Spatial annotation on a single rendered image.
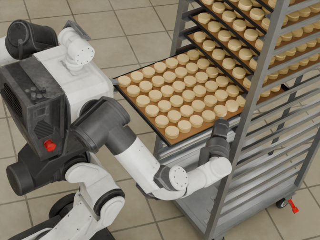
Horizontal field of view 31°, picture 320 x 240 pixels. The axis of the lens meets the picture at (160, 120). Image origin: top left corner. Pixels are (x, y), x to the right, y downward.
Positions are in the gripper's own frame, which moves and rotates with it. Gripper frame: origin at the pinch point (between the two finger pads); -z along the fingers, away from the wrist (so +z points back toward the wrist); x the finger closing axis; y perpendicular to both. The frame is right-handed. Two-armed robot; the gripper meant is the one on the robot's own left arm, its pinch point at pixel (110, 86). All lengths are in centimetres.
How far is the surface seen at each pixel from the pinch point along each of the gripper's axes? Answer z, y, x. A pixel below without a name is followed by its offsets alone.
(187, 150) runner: -45, 31, -73
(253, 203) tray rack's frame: -77, 3, -81
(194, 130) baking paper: -30.0, -22.0, -0.6
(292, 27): -60, -8, 36
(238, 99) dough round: -49.0, -7.7, 1.4
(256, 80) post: -50, -16, 19
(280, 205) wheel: -95, 9, -91
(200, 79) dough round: -35.6, 3.9, 1.2
